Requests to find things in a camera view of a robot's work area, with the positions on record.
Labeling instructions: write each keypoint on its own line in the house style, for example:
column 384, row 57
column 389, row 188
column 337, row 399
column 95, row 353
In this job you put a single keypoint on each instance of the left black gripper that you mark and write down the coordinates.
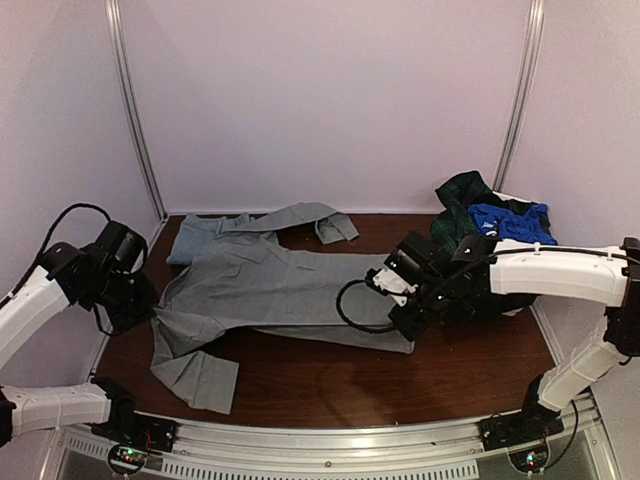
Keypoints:
column 148, row 299

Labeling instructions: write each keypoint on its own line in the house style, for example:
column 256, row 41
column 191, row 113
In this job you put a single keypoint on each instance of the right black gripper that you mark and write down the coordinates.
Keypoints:
column 413, row 331

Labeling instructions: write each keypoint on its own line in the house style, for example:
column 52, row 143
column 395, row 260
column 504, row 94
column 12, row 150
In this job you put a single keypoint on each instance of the grey shirt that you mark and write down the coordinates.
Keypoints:
column 248, row 279

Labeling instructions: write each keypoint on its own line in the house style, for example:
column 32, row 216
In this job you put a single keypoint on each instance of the light blue denim skirt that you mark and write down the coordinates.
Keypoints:
column 196, row 232

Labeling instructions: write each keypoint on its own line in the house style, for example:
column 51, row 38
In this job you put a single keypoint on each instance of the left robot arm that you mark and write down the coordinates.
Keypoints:
column 43, row 292

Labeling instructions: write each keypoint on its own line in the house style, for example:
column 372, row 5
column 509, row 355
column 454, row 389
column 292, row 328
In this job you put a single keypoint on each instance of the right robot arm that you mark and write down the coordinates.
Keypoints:
column 608, row 276

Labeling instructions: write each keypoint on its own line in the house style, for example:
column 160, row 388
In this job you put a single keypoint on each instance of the dark green plaid garment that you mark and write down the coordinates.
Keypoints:
column 454, row 223

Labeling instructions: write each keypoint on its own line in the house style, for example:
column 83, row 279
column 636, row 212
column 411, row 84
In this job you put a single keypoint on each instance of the blue cloth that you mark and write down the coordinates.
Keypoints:
column 501, row 223

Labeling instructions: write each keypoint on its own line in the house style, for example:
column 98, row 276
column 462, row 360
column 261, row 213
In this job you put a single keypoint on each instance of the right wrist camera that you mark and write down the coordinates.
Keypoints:
column 388, row 283

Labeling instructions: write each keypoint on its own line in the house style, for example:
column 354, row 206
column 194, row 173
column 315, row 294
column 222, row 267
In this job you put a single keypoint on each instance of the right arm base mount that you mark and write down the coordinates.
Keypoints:
column 524, row 435

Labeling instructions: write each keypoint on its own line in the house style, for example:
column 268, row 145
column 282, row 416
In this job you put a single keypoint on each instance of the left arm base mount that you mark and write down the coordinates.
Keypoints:
column 136, row 436

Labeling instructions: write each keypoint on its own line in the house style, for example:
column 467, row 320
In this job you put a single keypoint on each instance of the left aluminium post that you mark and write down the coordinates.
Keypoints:
column 132, row 115

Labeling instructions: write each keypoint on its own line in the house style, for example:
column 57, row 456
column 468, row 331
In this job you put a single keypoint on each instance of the aluminium post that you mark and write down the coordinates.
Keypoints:
column 530, row 55
column 132, row 115

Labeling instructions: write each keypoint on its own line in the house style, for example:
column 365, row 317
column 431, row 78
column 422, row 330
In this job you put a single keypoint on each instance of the aluminium front rail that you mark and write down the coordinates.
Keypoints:
column 438, row 450

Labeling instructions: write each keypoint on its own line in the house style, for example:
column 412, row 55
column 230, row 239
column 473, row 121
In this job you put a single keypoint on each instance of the right aluminium post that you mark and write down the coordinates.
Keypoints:
column 530, row 55

